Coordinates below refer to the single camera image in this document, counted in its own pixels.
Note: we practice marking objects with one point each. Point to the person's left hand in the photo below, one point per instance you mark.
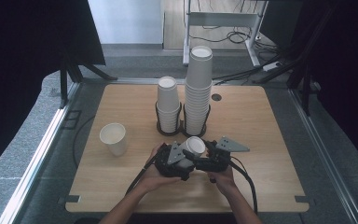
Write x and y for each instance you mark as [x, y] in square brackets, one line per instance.
[155, 183]

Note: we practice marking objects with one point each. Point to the black metal stand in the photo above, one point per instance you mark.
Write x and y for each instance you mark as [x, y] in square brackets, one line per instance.
[306, 93]

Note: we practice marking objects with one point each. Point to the aluminium floor rail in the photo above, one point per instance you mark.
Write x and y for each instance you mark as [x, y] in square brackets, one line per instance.
[323, 155]
[43, 140]

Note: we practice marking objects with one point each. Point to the white metal desk frame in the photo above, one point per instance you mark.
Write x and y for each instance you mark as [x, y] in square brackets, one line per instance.
[220, 19]

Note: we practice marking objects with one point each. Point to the tall stack of white cups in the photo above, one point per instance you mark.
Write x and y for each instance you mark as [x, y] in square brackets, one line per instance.
[199, 74]

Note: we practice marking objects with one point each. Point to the white power strip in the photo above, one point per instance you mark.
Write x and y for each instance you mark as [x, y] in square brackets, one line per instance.
[272, 66]

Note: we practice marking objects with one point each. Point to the short stack of white cups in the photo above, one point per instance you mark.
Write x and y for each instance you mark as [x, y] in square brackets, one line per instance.
[167, 96]

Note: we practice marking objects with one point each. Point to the black tripod stand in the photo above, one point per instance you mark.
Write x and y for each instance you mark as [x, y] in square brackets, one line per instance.
[63, 90]

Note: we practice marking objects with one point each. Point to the person's right hand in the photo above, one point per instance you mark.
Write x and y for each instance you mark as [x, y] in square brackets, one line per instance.
[225, 180]

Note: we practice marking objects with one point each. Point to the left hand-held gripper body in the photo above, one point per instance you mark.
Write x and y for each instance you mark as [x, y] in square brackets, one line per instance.
[164, 161]

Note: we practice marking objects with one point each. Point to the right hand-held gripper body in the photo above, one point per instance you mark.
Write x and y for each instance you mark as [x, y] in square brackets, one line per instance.
[217, 161]

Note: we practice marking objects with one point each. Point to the black curtain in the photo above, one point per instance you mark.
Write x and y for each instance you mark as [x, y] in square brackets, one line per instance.
[348, 62]
[28, 46]

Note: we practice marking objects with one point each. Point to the white paper cup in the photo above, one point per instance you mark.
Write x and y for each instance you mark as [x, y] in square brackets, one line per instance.
[195, 145]
[113, 138]

